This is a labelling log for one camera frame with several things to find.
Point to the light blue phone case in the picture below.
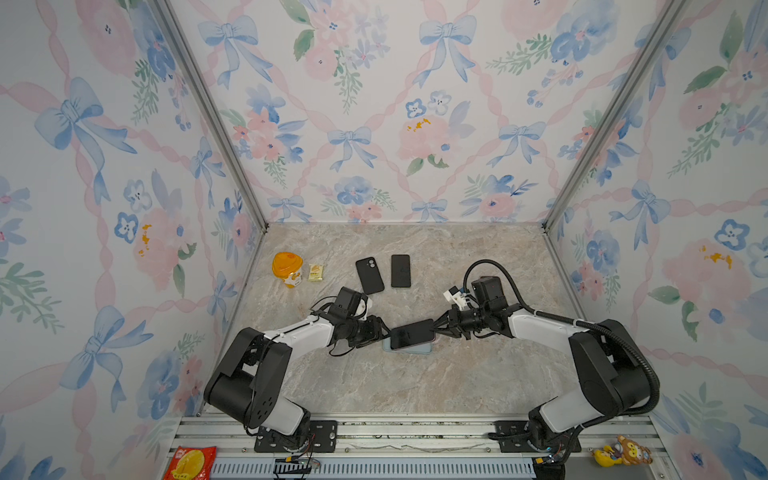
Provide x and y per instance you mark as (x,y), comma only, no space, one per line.
(421,349)

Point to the yellow and brown plush toy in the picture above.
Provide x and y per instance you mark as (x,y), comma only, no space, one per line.
(624,451)

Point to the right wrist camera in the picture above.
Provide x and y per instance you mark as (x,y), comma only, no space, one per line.
(457,297)

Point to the small yellow snack packet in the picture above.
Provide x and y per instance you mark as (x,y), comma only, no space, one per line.
(316,273)

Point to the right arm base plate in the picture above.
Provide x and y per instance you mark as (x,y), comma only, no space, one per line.
(518,436)

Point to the orange lid yogurt cup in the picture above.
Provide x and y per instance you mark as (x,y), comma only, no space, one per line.
(287,267)

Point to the black phone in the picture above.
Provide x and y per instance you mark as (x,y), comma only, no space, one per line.
(400,271)
(412,335)

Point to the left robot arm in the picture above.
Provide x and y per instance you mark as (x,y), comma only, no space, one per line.
(247,382)

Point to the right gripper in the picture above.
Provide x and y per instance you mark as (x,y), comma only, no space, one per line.
(451,319)

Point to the red chip bag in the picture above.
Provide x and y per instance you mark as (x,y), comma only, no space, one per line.
(191,464)

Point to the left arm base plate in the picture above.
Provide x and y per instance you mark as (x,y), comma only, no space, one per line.
(312,436)

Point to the black phone case with camera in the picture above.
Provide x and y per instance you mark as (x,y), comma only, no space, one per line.
(369,276)

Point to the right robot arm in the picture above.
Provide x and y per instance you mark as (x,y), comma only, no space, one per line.
(614,377)

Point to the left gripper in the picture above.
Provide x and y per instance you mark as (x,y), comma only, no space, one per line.
(374,331)

